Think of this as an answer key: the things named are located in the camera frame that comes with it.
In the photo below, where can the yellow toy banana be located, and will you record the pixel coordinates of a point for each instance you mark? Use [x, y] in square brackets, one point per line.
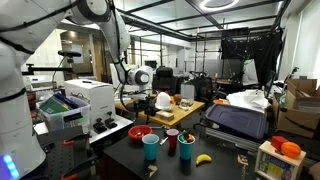
[203, 158]

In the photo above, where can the red plastic bowl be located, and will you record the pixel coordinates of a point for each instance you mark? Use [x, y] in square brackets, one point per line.
[137, 132]

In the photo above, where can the white cardboard box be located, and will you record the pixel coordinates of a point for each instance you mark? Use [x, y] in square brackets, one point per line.
[99, 95]

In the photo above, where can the orange toy ball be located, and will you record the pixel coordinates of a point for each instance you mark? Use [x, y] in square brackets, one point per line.
[291, 149]

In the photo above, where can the clear plastic storage bin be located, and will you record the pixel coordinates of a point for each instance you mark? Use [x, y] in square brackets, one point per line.
[61, 112]

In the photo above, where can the brown cardboard box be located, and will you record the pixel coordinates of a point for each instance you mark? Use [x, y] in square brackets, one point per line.
[297, 110]

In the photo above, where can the brown toy football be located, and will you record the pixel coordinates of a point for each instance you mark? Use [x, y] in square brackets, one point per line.
[177, 98]

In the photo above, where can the dark blue bin lid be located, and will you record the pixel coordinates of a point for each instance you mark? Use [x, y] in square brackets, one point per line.
[246, 121]

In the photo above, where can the black curtain backdrop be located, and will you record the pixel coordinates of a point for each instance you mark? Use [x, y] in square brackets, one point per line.
[264, 50]

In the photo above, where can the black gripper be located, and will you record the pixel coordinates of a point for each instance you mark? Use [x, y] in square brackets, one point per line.
[142, 102]

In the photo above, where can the red toy block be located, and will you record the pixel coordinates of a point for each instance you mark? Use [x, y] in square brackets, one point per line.
[277, 141]

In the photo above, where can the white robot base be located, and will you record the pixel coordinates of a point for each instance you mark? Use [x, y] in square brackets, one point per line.
[20, 150]

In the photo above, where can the small white wooden shelf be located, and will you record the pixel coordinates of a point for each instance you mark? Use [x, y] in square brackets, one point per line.
[272, 165]

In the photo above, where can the white plush chicken toy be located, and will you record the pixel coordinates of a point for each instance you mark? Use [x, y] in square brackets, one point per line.
[163, 101]

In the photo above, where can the white paper scrap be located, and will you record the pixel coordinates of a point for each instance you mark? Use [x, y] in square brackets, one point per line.
[151, 170]

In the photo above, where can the red plastic cup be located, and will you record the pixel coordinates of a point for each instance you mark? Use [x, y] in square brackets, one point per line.
[172, 135]

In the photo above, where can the blue cup with toys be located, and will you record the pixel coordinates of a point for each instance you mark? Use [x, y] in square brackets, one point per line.
[186, 141]

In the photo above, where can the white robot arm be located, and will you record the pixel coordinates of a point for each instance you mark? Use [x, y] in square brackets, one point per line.
[25, 24]

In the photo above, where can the black office chair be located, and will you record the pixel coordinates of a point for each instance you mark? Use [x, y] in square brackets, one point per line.
[164, 80]

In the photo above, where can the empty blue plastic cup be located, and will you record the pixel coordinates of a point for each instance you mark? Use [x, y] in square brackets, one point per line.
[150, 143]

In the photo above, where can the tan small box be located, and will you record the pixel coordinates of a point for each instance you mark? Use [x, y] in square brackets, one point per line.
[163, 115]

